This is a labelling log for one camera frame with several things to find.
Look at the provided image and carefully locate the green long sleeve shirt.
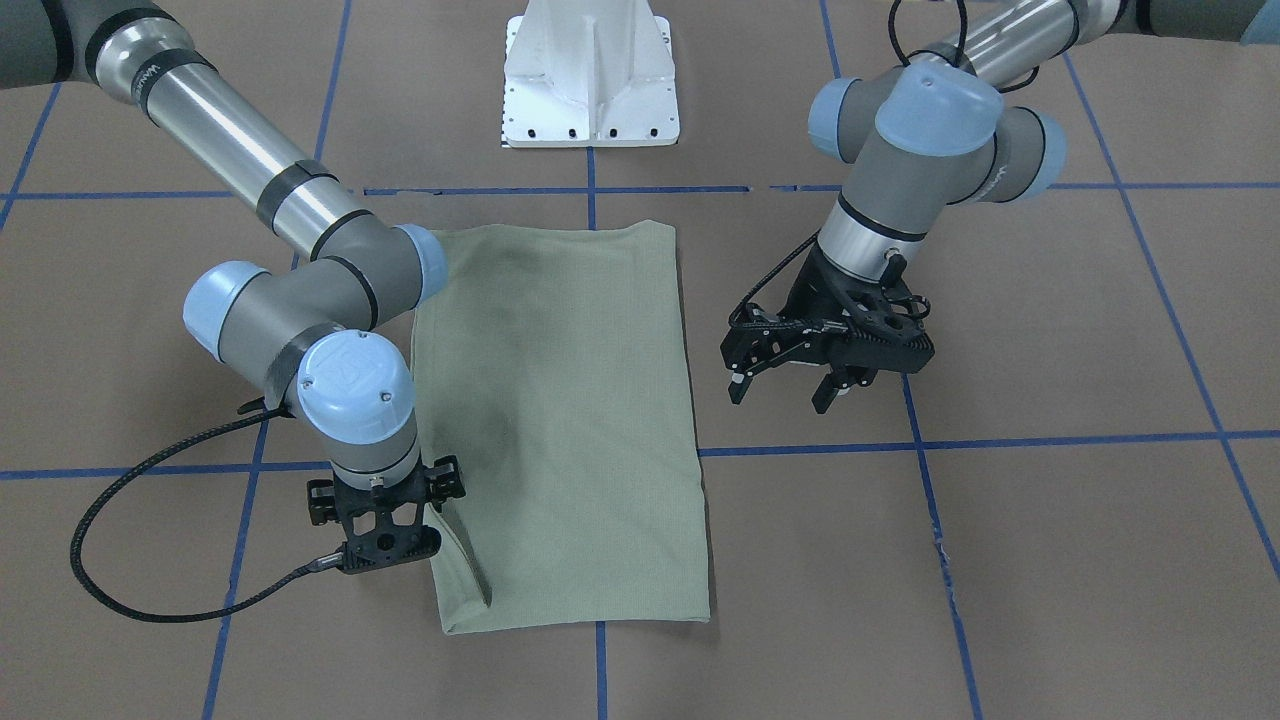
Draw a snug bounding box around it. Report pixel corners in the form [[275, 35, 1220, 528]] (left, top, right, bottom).
[[412, 220, 710, 635]]

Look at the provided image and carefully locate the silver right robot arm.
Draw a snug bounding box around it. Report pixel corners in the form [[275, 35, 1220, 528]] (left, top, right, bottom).
[[3, 1, 436, 471]]

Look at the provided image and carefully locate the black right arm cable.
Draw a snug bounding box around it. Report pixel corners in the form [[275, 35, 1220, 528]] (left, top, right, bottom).
[[70, 405, 351, 623]]

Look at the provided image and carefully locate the white metal mounting plate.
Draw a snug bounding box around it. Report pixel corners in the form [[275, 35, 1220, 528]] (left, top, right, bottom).
[[500, 1, 681, 149]]

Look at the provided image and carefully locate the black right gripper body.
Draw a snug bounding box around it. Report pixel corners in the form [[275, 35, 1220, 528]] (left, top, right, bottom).
[[306, 455, 466, 575]]

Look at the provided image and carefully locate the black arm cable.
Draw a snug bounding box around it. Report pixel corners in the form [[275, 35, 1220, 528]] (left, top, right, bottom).
[[70, 405, 351, 623], [888, 0, 1041, 96]]

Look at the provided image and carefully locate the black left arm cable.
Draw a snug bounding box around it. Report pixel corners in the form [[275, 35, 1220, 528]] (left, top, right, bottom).
[[888, 0, 1041, 96]]

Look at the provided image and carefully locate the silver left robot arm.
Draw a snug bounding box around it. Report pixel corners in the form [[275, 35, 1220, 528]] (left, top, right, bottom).
[[719, 1, 1277, 413]]

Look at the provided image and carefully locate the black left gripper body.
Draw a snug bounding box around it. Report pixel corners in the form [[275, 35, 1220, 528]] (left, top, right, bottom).
[[719, 245, 934, 386]]

